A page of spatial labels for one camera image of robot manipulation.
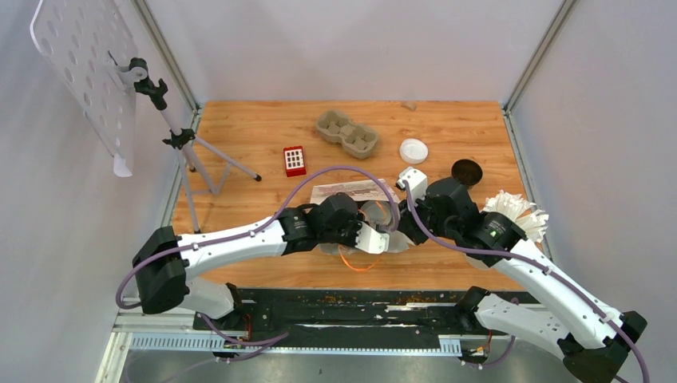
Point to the white paper bakery bag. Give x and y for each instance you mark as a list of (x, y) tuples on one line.
[(360, 192)]

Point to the perforated white panel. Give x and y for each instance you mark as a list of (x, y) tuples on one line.
[(90, 47)]

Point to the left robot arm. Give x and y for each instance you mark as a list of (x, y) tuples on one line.
[(169, 266)]

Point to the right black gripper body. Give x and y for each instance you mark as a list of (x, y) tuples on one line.
[(414, 229)]

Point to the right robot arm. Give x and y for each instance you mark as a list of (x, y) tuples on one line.
[(590, 338)]

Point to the cardboard cup carrier tray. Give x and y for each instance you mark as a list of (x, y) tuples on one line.
[(357, 140)]

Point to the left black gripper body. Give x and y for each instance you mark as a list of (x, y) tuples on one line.
[(347, 236)]

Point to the stack of white lids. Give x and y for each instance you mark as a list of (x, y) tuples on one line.
[(413, 151)]

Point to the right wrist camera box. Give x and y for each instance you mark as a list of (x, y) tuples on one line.
[(417, 182)]

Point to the wrapped white straws bundle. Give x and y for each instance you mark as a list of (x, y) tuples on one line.
[(533, 221)]

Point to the red toy block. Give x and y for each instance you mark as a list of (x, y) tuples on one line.
[(294, 161)]

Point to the tripod stand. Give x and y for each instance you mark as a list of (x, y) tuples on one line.
[(135, 76)]

